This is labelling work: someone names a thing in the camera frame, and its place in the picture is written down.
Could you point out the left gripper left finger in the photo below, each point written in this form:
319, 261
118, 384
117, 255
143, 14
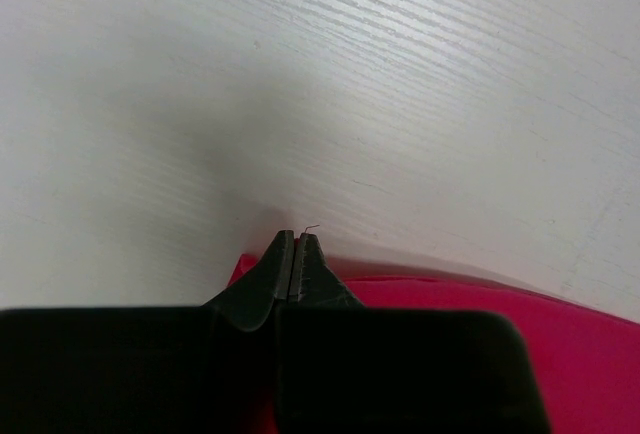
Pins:
176, 369

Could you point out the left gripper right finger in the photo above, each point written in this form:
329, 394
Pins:
343, 367

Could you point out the magenta t shirt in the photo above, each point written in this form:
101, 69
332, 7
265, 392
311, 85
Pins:
585, 362

